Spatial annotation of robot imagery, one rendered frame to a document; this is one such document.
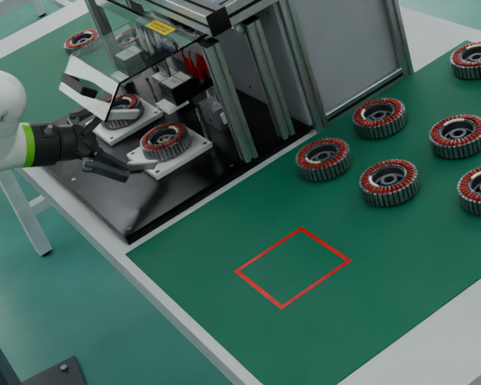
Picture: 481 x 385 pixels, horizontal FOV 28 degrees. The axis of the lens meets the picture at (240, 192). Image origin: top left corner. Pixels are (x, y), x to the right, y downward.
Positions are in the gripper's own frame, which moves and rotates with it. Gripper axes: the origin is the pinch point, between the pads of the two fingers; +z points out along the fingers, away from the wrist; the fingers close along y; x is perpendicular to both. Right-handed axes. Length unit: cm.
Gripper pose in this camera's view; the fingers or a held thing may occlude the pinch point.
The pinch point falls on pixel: (142, 139)
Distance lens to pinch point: 211.6
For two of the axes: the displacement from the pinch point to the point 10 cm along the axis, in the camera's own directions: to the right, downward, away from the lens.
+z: 8.5, -0.8, 5.2
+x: -4.1, 5.4, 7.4
